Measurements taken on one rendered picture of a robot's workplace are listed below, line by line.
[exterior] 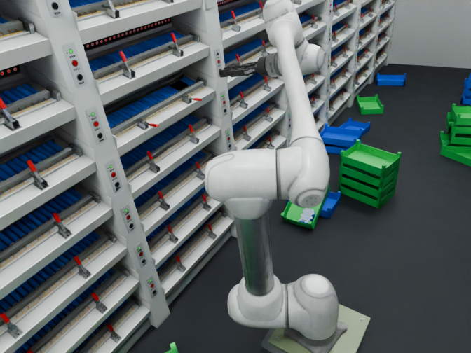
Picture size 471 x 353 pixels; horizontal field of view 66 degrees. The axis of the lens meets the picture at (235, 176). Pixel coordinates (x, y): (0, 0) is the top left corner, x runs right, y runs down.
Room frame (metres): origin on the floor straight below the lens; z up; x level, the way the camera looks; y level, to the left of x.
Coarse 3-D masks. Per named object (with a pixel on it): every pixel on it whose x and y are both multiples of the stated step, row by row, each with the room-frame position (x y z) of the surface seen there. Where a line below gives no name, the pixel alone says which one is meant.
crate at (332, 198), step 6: (330, 192) 1.90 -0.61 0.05; (330, 198) 1.90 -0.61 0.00; (336, 198) 1.87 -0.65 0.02; (324, 204) 1.85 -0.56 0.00; (330, 204) 1.84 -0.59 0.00; (336, 204) 1.80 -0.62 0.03; (324, 210) 1.72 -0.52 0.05; (330, 210) 1.71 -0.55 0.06; (324, 216) 1.72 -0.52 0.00; (330, 216) 1.71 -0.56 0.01
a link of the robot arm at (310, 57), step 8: (304, 40) 1.27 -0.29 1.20; (296, 48) 1.25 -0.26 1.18; (304, 48) 1.26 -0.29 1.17; (312, 48) 1.25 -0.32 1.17; (320, 48) 1.26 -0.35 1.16; (296, 56) 1.25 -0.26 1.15; (304, 56) 1.25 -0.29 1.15; (312, 56) 1.24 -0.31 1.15; (320, 56) 1.25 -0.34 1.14; (304, 64) 1.24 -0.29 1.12; (312, 64) 1.23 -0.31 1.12; (320, 64) 1.24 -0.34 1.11; (280, 72) 1.31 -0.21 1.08; (304, 72) 1.25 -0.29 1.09; (312, 72) 1.25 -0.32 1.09
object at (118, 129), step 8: (192, 88) 1.58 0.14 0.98; (176, 96) 1.49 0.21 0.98; (160, 104) 1.42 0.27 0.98; (168, 104) 1.44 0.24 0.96; (144, 112) 1.35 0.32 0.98; (152, 112) 1.37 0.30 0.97; (160, 112) 1.39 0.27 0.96; (128, 120) 1.28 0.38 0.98; (136, 120) 1.30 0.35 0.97; (112, 128) 1.23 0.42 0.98; (120, 128) 1.24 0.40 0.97
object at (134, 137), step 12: (192, 72) 1.71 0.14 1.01; (204, 84) 1.65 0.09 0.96; (216, 84) 1.63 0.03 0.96; (192, 96) 1.55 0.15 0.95; (204, 96) 1.57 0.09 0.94; (180, 108) 1.45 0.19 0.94; (192, 108) 1.50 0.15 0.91; (156, 120) 1.34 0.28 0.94; (168, 120) 1.37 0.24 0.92; (132, 132) 1.25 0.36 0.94; (144, 132) 1.26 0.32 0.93; (156, 132) 1.32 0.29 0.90; (120, 144) 1.18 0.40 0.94; (132, 144) 1.22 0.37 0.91
